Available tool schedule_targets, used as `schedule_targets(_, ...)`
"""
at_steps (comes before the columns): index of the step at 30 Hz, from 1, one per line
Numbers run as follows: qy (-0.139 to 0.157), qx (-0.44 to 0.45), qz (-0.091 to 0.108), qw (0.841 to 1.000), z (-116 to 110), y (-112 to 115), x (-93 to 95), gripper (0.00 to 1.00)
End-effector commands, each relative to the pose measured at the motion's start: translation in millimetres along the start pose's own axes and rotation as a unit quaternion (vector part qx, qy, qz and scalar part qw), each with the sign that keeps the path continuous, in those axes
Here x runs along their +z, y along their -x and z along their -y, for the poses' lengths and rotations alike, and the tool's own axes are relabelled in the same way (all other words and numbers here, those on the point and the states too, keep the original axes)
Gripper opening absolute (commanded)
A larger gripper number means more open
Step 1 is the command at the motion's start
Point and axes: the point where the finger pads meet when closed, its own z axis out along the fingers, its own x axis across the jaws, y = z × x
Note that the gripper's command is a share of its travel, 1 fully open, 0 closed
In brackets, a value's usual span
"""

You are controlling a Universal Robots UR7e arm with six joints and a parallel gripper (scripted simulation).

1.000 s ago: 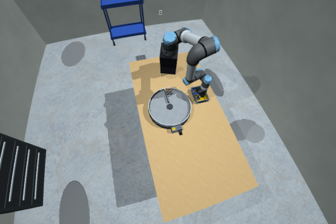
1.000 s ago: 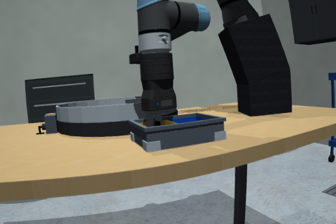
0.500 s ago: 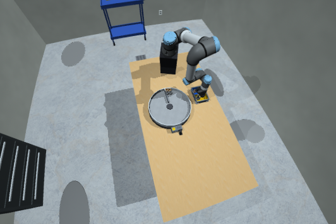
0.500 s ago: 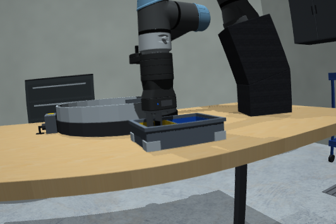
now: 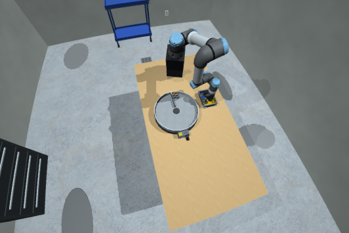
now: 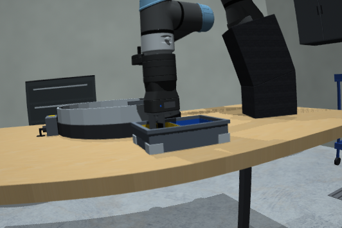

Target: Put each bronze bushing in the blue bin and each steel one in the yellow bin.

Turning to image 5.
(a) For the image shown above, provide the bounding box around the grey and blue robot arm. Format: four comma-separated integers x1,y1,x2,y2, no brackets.
168,28,229,92

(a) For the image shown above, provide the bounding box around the dark grey two-compartment bin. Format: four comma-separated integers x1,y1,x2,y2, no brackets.
198,89,218,108

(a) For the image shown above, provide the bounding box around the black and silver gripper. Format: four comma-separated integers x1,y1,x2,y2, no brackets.
203,89,216,104

